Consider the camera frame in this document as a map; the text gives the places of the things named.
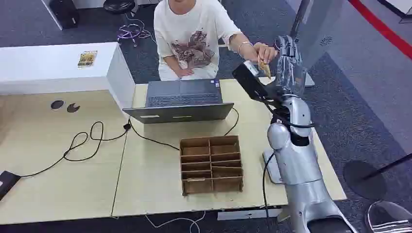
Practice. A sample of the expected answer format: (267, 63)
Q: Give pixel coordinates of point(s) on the black stanchion pole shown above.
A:
(389, 166)

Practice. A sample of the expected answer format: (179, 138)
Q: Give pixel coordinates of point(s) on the wooden card box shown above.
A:
(211, 167)

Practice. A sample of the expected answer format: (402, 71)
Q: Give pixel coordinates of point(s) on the black stanchion base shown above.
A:
(360, 181)

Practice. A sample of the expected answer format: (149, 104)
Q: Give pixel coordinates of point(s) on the grey laptop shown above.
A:
(180, 106)

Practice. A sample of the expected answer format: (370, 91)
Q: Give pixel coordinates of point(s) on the black chair base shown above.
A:
(118, 5)

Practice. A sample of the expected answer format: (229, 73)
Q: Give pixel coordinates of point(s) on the red floor tape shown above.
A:
(383, 29)

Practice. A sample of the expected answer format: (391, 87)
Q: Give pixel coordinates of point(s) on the person's left hand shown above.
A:
(265, 51)

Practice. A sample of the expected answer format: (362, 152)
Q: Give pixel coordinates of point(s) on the yellow printed card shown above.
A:
(87, 59)
(265, 68)

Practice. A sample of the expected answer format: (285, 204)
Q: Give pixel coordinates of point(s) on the grey partition panel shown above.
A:
(318, 29)

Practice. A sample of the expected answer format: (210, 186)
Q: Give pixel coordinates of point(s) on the black floor box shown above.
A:
(62, 13)

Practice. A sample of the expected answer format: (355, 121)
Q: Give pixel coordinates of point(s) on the black power adapter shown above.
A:
(7, 183)

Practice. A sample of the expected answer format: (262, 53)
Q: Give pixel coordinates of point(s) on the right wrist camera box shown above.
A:
(249, 82)

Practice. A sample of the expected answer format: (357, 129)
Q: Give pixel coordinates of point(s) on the pale flat desk pad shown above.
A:
(272, 170)

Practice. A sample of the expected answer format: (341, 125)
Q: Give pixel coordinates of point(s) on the person's right hand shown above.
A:
(184, 73)

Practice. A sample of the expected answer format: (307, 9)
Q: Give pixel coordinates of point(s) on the person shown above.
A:
(190, 29)

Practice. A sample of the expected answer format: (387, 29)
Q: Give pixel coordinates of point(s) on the dark glossy rounded cover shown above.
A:
(387, 218)

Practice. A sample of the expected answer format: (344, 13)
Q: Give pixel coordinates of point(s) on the robot's grey right hand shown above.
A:
(291, 74)

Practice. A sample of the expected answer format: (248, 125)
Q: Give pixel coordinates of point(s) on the white cabinet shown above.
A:
(48, 70)

